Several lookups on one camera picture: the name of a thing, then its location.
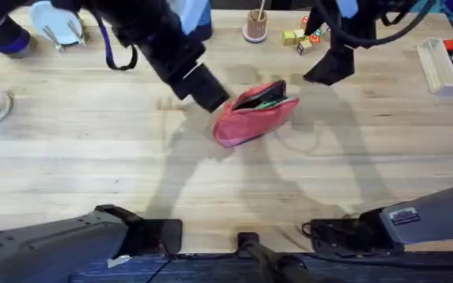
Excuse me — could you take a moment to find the black and purple bottle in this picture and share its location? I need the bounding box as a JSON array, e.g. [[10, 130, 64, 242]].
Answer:
[[0, 15, 33, 57]]

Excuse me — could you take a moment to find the black rail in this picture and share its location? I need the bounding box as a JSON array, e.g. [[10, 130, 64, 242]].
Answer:
[[68, 251, 453, 283]]

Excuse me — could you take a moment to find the heap of coloured toy blocks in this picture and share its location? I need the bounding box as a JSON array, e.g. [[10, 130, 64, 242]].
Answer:
[[281, 15, 331, 57]]

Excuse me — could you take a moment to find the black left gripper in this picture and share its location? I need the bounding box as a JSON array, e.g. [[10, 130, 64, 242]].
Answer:
[[130, 7, 231, 114]]

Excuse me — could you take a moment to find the metal cutlery piece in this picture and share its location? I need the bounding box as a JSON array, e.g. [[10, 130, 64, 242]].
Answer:
[[42, 24, 63, 53], [66, 19, 87, 46]]

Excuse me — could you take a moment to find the pale blue plate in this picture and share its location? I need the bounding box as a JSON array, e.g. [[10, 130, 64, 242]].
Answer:
[[28, 0, 84, 46]]

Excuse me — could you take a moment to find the purple and black cable loop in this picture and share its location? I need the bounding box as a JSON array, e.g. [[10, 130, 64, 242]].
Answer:
[[97, 15, 139, 72]]

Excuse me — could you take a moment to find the white box with tools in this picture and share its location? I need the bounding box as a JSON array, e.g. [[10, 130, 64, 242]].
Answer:
[[416, 37, 453, 99]]

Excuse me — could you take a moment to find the brown ribbed holder with stick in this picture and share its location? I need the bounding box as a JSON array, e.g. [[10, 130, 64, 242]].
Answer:
[[241, 0, 269, 44]]

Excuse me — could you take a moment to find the thick black cable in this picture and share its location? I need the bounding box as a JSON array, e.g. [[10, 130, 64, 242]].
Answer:
[[315, 0, 436, 48]]

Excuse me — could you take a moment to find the pink zip bag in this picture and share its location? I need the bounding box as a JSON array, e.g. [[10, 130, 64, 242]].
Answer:
[[211, 79, 300, 149]]

